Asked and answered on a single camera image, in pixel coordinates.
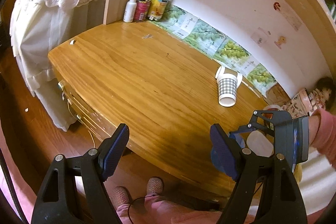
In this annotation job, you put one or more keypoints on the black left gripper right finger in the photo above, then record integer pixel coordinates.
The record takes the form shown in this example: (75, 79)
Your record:
(280, 200)

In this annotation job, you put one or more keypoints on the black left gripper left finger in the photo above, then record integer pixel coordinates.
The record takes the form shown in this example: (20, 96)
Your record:
(57, 200)

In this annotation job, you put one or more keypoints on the pink sleeved forearm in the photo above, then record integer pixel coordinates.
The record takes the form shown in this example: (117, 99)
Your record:
(322, 134)

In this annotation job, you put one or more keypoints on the white plastic cup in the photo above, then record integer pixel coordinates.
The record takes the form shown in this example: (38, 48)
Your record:
(259, 144)

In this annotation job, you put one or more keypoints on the blue plastic cup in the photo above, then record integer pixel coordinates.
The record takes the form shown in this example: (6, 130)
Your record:
(239, 139)

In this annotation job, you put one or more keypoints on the checkered paper cup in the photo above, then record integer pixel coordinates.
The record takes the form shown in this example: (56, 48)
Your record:
(228, 82)

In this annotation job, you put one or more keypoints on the patterned storage box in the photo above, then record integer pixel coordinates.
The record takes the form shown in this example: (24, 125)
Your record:
(299, 105)

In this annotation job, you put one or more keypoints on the rag doll brown hair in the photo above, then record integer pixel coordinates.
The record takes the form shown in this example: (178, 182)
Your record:
(323, 96)

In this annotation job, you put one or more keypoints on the pink slippered foot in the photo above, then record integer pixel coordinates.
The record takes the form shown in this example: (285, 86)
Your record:
(155, 186)

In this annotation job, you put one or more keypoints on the wooden desk drawers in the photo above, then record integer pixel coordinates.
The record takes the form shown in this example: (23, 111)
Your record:
(95, 121)

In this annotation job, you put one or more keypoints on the yellow pen holder carton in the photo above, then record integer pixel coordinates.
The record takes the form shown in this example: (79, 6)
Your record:
(156, 9)

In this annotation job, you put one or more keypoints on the white spray bottle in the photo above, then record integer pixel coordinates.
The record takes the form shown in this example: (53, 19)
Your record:
(129, 11)

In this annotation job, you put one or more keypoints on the red pen holder can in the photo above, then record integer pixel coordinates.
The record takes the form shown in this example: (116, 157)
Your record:
(141, 11)

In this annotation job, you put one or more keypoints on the white lace cloth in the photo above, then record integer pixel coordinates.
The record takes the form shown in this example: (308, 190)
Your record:
(36, 28)

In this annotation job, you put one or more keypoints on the green leaf wall paper strip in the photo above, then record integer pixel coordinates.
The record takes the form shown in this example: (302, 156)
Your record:
(216, 46)

